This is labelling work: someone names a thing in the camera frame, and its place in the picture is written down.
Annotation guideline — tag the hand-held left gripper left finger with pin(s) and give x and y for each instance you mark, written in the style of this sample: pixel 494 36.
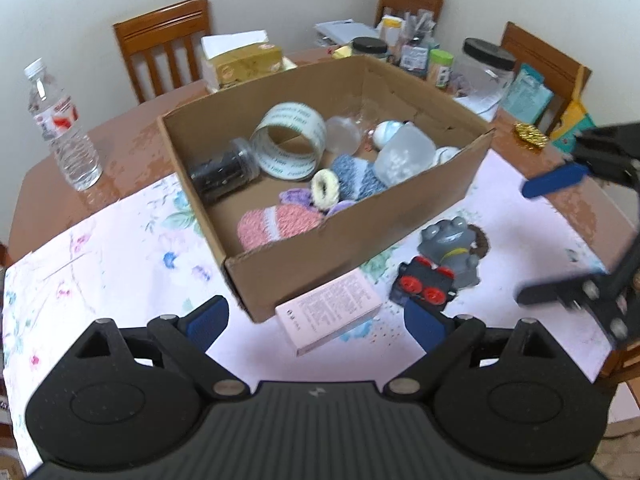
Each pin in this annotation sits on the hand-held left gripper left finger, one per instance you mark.
pixel 207 322

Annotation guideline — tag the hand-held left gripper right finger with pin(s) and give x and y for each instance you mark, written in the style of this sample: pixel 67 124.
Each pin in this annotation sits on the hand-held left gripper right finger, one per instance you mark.
pixel 422 325

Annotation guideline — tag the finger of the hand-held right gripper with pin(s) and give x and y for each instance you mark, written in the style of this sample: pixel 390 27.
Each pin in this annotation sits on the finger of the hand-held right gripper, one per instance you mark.
pixel 550 291
pixel 550 182

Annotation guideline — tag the cardboard box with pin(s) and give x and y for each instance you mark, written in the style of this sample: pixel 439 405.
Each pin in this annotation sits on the cardboard box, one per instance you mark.
pixel 280 270

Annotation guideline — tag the pink cardboard carton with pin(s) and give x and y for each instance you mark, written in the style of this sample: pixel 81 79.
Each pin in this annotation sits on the pink cardboard carton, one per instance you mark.
pixel 325 310

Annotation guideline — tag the clear jar of black clips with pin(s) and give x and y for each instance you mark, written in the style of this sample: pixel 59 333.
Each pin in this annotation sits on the clear jar of black clips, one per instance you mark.
pixel 222 170

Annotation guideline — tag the brown wooden desktop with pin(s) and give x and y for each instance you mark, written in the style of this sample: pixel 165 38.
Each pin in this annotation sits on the brown wooden desktop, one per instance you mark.
pixel 130 150

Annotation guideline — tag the black red toy train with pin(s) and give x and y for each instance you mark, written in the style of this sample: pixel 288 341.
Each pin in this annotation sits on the black red toy train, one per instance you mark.
pixel 425 285

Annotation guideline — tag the gold ornament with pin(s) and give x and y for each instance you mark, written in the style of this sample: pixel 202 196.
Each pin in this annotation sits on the gold ornament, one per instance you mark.
pixel 531 136

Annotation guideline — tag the brown round coaster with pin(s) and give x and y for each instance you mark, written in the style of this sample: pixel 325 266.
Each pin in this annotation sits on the brown round coaster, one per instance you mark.
pixel 481 242

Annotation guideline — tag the grey cat toy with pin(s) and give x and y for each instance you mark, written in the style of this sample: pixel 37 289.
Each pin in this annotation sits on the grey cat toy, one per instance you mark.
pixel 445 240

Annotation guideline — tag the teal packet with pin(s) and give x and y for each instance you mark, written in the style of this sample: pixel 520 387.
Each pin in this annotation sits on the teal packet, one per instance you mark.
pixel 525 92

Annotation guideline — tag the pink floral cloth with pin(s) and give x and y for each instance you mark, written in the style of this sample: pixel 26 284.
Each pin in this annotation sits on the pink floral cloth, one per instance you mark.
pixel 125 260

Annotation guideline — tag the white round toy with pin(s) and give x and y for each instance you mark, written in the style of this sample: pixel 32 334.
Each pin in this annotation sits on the white round toy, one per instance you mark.
pixel 446 155

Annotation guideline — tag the pink fuzzy sock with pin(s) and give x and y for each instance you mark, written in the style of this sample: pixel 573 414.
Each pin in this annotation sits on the pink fuzzy sock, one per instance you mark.
pixel 280 227

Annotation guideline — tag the large clear jar black lid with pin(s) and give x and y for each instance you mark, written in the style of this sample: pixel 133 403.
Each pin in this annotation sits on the large clear jar black lid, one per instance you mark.
pixel 485 75

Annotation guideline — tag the frosted plastic jar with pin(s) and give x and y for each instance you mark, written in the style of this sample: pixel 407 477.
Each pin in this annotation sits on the frosted plastic jar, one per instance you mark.
pixel 405 155

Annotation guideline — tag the purple fuzzy sock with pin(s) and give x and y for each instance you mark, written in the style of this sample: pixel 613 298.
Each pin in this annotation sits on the purple fuzzy sock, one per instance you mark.
pixel 295 197

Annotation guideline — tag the green lid bottle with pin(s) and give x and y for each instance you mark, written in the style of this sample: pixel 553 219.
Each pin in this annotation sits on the green lid bottle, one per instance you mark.
pixel 440 67

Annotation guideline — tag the blue fuzzy sock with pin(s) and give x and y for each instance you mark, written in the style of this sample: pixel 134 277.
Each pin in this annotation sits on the blue fuzzy sock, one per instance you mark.
pixel 357 175

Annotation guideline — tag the cream hair scrunchie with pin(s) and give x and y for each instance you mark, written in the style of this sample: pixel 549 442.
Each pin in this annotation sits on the cream hair scrunchie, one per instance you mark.
pixel 317 196

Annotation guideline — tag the white egg toy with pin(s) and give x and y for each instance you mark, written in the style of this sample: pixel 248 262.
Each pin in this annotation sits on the white egg toy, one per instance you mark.
pixel 387 132

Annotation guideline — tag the jar of pens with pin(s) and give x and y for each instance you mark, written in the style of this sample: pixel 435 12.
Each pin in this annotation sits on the jar of pens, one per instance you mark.
pixel 415 52

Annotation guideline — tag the yellow lid bottle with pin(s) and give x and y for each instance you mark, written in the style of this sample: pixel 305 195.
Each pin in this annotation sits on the yellow lid bottle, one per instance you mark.
pixel 391 30

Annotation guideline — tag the clear tape roll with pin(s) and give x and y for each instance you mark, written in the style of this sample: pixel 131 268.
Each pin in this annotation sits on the clear tape roll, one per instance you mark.
pixel 300 120

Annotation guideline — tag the plastic water bottle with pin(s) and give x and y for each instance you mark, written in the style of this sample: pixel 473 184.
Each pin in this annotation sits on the plastic water bottle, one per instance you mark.
pixel 70 145

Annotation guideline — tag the yellow sticky notes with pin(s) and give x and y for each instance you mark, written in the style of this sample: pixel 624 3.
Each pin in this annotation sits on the yellow sticky notes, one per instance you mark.
pixel 342 52

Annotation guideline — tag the stack of papers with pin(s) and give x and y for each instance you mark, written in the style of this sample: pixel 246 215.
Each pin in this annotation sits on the stack of papers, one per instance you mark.
pixel 345 30

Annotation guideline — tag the gold tissue box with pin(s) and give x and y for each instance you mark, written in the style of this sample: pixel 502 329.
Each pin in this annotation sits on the gold tissue box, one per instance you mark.
pixel 240 65

